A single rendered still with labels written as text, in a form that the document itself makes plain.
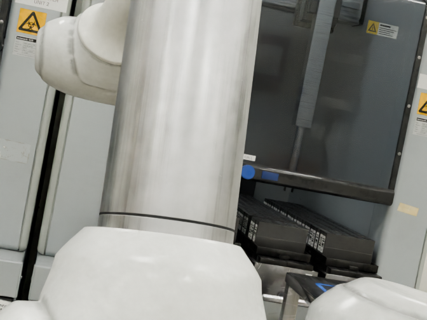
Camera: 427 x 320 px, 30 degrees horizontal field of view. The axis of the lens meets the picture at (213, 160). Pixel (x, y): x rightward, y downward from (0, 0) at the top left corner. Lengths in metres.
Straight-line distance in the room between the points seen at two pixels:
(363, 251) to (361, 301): 1.17
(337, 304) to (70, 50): 0.59
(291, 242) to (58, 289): 1.20
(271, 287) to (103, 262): 1.13
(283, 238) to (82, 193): 0.43
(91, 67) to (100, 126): 0.58
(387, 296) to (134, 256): 0.20
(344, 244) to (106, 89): 0.82
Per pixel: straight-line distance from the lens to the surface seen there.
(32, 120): 1.63
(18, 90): 1.63
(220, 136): 0.56
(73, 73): 1.07
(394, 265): 1.81
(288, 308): 1.50
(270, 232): 1.69
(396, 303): 0.60
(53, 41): 1.07
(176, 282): 0.51
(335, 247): 1.74
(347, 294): 0.61
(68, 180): 1.64
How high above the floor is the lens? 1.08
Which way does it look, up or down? 3 degrees down
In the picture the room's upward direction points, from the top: 11 degrees clockwise
